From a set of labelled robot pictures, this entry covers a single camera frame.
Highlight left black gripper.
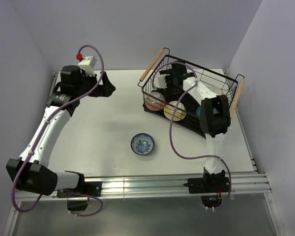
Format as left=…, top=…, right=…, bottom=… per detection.
left=75, top=71, right=115, bottom=99

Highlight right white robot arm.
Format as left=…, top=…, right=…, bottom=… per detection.
left=169, top=61, right=231, bottom=192

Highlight yellow blue sun bowl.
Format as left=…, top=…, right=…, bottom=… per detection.
left=163, top=101, right=187, bottom=121

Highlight aluminium mounting rail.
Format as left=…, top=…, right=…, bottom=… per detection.
left=13, top=172, right=272, bottom=203

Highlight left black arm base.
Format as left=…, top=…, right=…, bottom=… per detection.
left=57, top=181, right=103, bottom=216

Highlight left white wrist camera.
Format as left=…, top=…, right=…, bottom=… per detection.
left=76, top=53, right=97, bottom=76

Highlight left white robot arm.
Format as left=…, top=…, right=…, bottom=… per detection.
left=6, top=65, right=116, bottom=196

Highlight white blue floral bowl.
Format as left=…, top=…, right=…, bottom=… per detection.
left=130, top=133, right=155, bottom=156

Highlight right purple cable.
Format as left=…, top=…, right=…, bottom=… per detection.
left=151, top=61, right=232, bottom=210

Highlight black wire dish rack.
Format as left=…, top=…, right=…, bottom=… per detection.
left=138, top=47, right=238, bottom=137

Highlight plain blue bowl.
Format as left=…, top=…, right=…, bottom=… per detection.
left=196, top=106, right=201, bottom=117

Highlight right wooden rack handle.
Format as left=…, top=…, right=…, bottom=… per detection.
left=230, top=78, right=246, bottom=118

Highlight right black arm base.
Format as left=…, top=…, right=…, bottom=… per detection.
left=183, top=170, right=231, bottom=208

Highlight wooden rack handle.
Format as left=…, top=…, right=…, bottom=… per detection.
left=139, top=49, right=164, bottom=82
left=230, top=78, right=246, bottom=118

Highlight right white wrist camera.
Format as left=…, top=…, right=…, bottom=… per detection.
left=152, top=75, right=167, bottom=89

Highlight white blue-striped bowl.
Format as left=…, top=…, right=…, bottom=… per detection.
left=209, top=86, right=224, bottom=95

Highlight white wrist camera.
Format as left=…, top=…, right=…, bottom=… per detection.
left=152, top=75, right=167, bottom=89
left=76, top=53, right=97, bottom=76

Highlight left wooden rack handle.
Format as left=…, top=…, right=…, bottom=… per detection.
left=139, top=49, right=164, bottom=82

